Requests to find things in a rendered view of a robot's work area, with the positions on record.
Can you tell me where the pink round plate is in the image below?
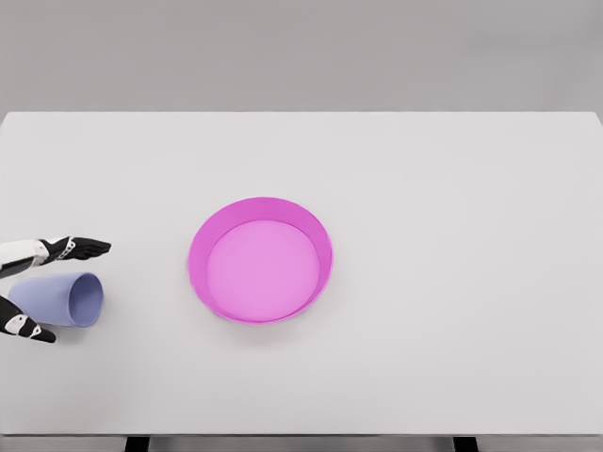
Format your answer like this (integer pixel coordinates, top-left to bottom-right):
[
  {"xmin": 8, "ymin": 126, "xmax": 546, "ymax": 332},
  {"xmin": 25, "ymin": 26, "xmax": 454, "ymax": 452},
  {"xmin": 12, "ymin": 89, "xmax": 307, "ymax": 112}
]
[{"xmin": 187, "ymin": 197, "xmax": 334, "ymax": 326}]

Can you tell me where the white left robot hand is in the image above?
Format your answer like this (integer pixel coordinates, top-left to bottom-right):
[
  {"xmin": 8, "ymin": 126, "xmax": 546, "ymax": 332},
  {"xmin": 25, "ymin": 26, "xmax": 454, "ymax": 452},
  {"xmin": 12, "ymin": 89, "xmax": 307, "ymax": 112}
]
[{"xmin": 0, "ymin": 235, "xmax": 113, "ymax": 345}]

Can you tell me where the lavender blue cup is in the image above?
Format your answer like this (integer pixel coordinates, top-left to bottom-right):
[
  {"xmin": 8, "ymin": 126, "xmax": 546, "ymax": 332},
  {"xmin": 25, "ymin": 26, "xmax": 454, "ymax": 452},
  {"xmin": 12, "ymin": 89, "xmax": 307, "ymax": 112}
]
[{"xmin": 7, "ymin": 271, "xmax": 105, "ymax": 329}]

